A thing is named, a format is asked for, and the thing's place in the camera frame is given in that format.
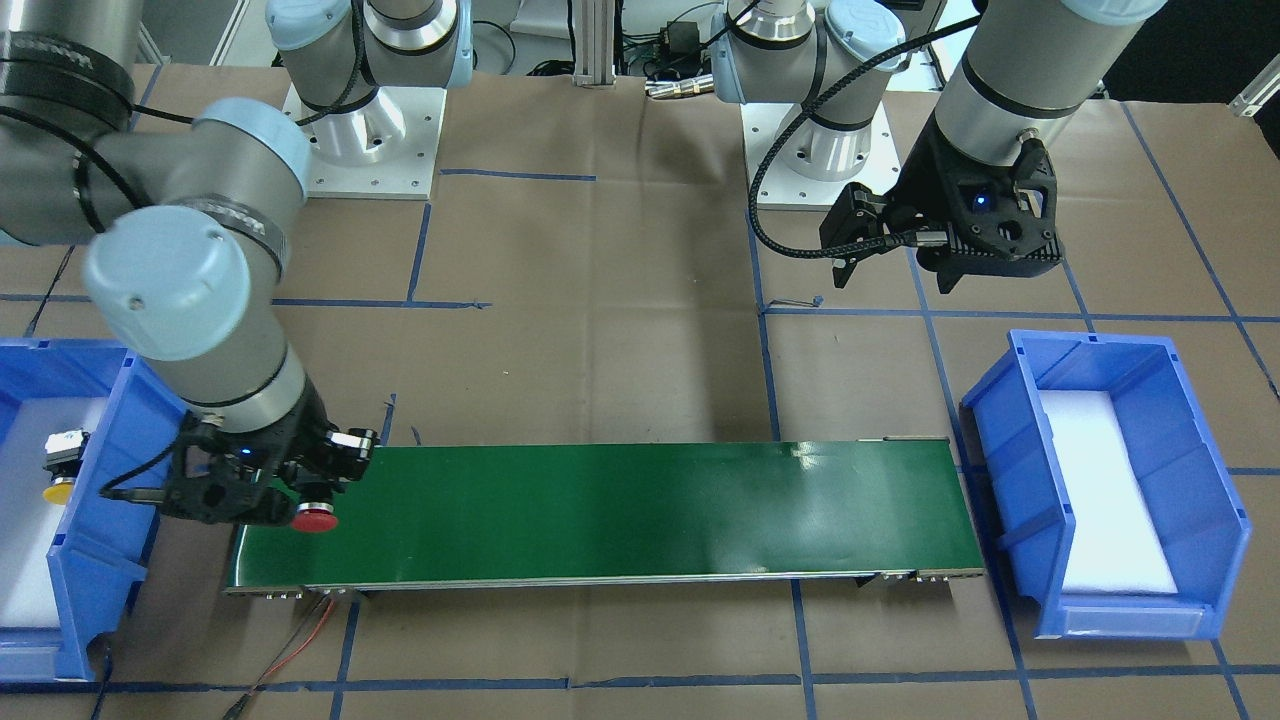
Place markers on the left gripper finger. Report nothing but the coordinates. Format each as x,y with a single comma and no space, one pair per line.
853,218
948,276

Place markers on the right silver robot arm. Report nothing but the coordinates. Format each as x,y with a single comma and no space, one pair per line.
186,233

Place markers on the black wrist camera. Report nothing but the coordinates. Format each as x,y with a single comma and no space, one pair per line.
998,261
211,476

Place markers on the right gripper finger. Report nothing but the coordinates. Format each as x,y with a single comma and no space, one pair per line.
340,456

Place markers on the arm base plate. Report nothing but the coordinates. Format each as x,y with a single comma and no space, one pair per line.
386,150
816,163

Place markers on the yellow push button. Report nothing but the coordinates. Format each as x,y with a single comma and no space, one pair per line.
64,454

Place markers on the blue plastic bin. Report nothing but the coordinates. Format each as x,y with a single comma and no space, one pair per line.
1198,515
101,547

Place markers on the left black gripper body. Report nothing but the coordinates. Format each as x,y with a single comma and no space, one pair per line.
923,177

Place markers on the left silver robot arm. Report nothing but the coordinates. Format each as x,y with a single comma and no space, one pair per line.
1027,65

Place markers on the aluminium frame post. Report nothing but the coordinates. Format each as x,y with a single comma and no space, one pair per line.
593,35

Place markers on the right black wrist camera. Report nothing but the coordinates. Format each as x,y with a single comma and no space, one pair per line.
211,476

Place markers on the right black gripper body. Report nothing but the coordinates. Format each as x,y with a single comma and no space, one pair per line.
301,432

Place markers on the green conveyor belt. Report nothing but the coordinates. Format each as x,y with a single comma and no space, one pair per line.
473,517

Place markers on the red push button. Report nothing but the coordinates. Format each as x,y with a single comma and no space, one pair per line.
315,510

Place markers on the white foam pad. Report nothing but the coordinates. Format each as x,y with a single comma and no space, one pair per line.
32,506
1115,548

